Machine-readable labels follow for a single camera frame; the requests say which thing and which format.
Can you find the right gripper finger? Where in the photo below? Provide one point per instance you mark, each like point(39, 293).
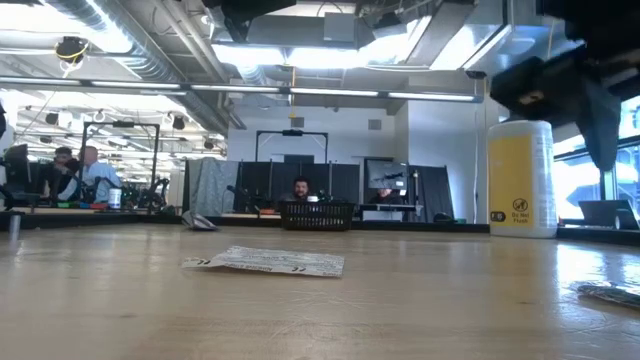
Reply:
point(602, 130)

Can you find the narrow grey metal strip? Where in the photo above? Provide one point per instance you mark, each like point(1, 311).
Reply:
point(615, 296)

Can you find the large white printed sachet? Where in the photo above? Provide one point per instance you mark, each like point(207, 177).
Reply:
point(280, 262)

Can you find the grey open laptop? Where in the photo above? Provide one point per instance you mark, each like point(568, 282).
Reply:
point(605, 215)

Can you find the white wipes canister yellow label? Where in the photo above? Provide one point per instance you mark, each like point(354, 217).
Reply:
point(520, 180)

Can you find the black divider curtain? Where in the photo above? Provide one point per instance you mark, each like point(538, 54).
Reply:
point(432, 192)

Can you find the black computer monitor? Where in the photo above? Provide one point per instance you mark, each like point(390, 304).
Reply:
point(387, 175)

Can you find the person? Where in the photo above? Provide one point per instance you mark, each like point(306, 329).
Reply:
point(386, 196)
point(64, 170)
point(300, 190)
point(100, 177)

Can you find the black divider panels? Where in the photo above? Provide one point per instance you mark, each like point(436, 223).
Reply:
point(345, 180)

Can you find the long ceiling light bar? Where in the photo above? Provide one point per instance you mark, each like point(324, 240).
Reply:
point(340, 92)

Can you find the black plastic basket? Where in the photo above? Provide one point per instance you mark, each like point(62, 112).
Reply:
point(317, 216)

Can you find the grey cloth curtain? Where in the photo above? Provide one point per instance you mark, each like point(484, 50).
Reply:
point(210, 182)

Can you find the grey crumpled cloth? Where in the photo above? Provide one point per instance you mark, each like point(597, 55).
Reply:
point(197, 221)

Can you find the white cup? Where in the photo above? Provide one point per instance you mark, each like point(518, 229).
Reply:
point(114, 199)

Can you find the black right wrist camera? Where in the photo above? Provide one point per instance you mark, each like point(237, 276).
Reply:
point(535, 92)

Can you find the black ceiling security camera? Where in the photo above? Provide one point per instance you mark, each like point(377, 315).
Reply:
point(476, 74)

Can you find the black background rig frame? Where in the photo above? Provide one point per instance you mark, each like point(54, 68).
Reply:
point(122, 124)
point(292, 133)

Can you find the silver ventilation duct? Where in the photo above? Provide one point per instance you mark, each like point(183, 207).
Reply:
point(150, 65)

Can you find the small silver post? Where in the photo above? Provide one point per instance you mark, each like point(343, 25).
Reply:
point(15, 225)

